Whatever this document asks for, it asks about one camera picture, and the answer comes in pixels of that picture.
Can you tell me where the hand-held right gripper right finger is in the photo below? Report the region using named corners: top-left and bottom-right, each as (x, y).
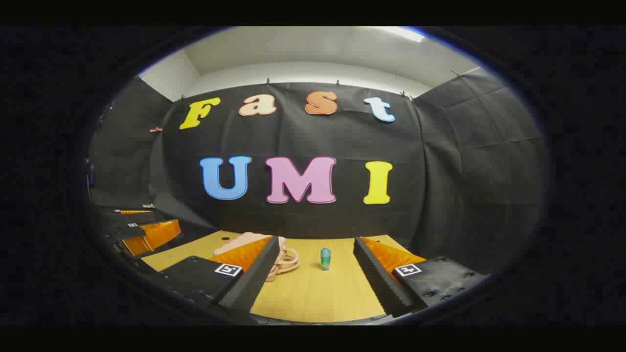
top-left (353, 237), bottom-right (489, 317)

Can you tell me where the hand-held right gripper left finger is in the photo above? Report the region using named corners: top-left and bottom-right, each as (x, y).
top-left (159, 236), bottom-right (280, 313)

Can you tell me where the black backdrop cloth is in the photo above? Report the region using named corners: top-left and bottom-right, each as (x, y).
top-left (88, 66), bottom-right (551, 274)

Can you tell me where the ceiling light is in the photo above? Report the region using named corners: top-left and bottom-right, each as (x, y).
top-left (379, 27), bottom-right (426, 44)

